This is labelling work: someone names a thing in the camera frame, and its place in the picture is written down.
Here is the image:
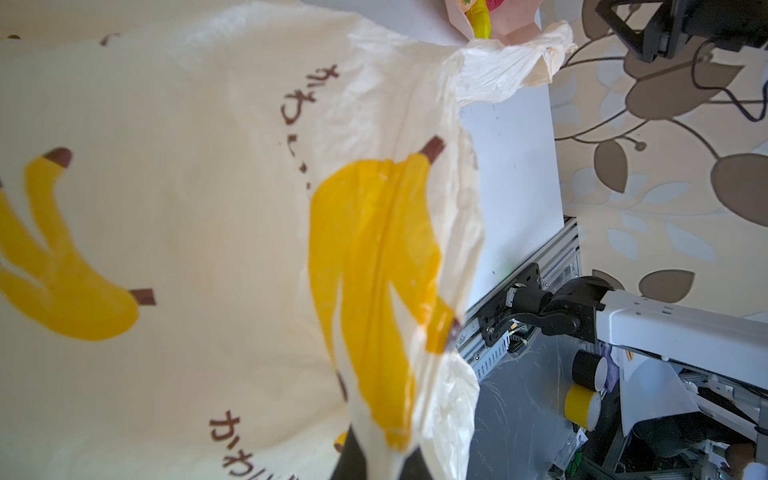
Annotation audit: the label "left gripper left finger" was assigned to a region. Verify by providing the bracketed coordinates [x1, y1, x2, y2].
[330, 427, 367, 480]

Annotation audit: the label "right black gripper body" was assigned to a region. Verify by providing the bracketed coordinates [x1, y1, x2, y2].
[641, 0, 767, 63]

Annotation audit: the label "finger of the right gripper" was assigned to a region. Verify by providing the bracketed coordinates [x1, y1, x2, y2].
[595, 0, 660, 54]

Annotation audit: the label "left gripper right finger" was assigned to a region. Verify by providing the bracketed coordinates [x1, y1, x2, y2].
[399, 448, 433, 480]

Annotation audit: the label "green yellow pepper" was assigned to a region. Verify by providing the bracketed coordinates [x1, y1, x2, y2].
[465, 0, 492, 39]

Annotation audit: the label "banana print plastic bag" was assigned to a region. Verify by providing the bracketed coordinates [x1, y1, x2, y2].
[1, 1, 574, 479]

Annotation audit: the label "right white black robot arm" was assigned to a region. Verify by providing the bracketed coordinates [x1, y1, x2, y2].
[545, 1, 767, 386]

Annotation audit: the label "pink wavy fruit plate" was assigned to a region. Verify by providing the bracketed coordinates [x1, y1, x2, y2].
[444, 0, 542, 45]

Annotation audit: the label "black yellow tape rolls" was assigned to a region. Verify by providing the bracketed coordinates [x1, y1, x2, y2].
[564, 350, 608, 431]

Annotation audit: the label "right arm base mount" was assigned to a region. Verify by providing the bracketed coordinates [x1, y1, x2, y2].
[475, 263, 547, 348]

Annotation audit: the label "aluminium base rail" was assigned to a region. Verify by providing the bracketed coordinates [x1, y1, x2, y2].
[456, 217, 581, 381]

